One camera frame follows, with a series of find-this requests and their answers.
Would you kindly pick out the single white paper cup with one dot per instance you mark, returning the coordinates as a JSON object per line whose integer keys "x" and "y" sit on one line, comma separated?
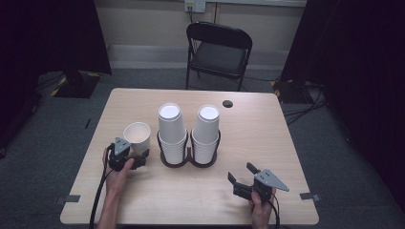
{"x": 137, "y": 136}

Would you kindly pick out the small black floor object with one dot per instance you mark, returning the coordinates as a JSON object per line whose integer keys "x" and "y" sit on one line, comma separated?
{"x": 88, "y": 123}

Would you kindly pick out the black curtain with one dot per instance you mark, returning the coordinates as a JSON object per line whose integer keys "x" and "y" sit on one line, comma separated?
{"x": 38, "y": 47}
{"x": 356, "y": 79}

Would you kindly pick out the stack of white paper cups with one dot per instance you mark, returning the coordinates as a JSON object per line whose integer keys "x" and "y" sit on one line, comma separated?
{"x": 207, "y": 130}
{"x": 172, "y": 130}

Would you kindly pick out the grey tape strip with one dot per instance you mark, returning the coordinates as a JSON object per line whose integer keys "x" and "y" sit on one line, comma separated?
{"x": 67, "y": 199}
{"x": 310, "y": 196}

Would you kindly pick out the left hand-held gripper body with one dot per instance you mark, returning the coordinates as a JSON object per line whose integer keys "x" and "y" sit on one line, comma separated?
{"x": 121, "y": 149}

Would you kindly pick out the person's left hand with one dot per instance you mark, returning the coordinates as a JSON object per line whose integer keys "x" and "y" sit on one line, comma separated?
{"x": 116, "y": 179}

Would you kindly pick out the black folding chair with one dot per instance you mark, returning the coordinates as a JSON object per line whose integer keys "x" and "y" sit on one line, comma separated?
{"x": 219, "y": 57}

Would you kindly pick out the white wall socket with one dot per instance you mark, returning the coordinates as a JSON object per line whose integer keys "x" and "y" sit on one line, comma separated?
{"x": 195, "y": 5}

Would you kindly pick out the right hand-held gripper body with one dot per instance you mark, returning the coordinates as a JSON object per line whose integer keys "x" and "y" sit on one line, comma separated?
{"x": 269, "y": 181}

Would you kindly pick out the black stand base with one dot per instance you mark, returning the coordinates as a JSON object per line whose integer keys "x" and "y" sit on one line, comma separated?
{"x": 76, "y": 84}
{"x": 288, "y": 92}

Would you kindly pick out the person's right hand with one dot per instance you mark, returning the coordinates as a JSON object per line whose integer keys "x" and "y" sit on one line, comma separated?
{"x": 261, "y": 208}

